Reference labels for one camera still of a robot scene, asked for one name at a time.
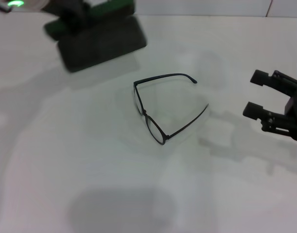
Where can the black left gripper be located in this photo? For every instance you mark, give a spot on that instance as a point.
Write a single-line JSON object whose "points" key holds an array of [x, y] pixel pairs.
{"points": [[74, 12]]}

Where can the green glasses case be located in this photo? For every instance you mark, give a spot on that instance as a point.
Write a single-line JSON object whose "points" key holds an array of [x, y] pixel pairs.
{"points": [[102, 43]]}

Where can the black glasses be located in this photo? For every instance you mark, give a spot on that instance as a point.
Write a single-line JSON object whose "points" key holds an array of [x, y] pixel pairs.
{"points": [[144, 112]]}

